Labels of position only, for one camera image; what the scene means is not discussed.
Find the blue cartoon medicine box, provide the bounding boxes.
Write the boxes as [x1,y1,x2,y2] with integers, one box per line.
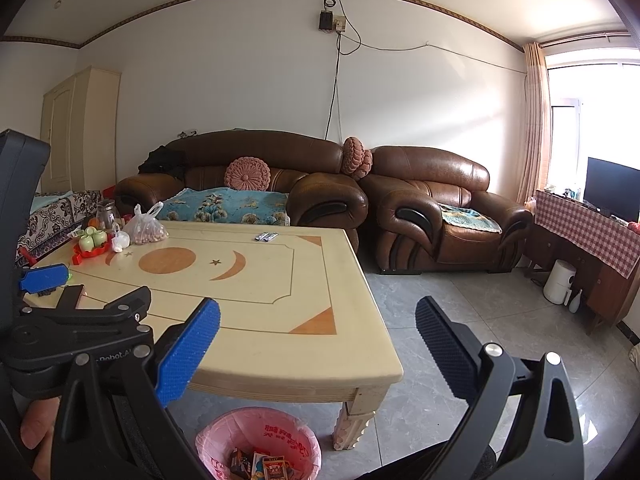
[250,452,273,480]

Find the beige wooden coffee table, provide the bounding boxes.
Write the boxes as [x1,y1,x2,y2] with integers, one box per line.
[22,222,405,453]

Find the brown leather armchair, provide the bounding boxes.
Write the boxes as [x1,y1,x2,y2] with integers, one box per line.
[360,146,533,275]

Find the red cigarette box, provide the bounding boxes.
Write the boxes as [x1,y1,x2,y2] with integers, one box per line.
[262,455,293,480]

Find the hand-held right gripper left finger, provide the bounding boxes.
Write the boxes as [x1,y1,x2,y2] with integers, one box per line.
[50,297,222,480]

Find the red plastic tray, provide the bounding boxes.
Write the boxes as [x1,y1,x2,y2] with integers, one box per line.
[71,237,112,266]

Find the ball-shaped pink cushion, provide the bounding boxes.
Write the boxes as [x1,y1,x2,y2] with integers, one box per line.
[342,136,373,180]

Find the black flat screen monitor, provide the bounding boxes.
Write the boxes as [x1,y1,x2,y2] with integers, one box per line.
[586,156,640,223]

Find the person's left hand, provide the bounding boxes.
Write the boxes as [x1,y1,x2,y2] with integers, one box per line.
[20,400,65,476]

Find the white round appliance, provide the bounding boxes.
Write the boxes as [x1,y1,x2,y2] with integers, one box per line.
[543,259,577,305]

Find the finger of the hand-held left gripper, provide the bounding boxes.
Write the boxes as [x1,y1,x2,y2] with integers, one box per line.
[56,284,153,328]
[19,263,70,296]

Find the thin wall wire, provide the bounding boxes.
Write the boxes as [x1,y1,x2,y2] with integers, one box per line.
[345,40,528,77]

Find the black and white patterned blanket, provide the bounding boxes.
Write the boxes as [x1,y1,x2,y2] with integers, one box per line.
[15,190,103,266]

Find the cream wooden cabinet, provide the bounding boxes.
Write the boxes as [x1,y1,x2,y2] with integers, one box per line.
[40,65,122,193]

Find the glass jar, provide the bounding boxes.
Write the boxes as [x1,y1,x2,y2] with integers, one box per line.
[95,199,121,231]

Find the black and orange box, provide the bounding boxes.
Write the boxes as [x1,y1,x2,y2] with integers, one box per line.
[230,449,252,477]

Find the small white plastic bag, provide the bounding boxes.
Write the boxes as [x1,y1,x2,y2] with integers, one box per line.
[110,222,132,253]

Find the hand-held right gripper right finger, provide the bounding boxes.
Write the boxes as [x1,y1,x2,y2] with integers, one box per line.
[415,296,586,480]

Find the pink-lined trash bin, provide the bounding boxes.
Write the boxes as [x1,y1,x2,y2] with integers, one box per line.
[195,407,323,480]

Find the brown wooden sideboard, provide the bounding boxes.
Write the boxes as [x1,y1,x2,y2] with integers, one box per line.
[525,220,640,336]

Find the small floral seat cover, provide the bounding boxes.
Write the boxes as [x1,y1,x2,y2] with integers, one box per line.
[440,205,502,234]

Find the window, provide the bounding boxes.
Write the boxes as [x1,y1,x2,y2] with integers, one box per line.
[545,47,640,196]

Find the brown leather sofa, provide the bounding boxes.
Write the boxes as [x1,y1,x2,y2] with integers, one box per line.
[115,130,368,256]

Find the blue floral blanket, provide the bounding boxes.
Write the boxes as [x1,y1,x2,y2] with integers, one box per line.
[157,187,291,227]

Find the flat round pink cushion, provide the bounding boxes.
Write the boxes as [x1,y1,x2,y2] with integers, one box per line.
[224,156,272,192]

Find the pink striped curtain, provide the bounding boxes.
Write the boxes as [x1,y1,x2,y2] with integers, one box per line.
[520,42,551,206]

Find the clear bag of peanuts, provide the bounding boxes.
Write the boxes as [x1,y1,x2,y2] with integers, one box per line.
[122,201,168,246]

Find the black clothing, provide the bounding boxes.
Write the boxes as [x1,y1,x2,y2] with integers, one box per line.
[138,144,188,181]

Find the person's dark trousers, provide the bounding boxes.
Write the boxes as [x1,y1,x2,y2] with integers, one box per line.
[107,395,501,480]

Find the curtain rod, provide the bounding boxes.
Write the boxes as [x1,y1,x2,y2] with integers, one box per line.
[537,31,632,47]

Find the black hanging cable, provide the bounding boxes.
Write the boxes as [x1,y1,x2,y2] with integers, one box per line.
[324,0,362,141]

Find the red chequered tablecloth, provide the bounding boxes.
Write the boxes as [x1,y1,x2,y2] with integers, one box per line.
[534,189,640,279]

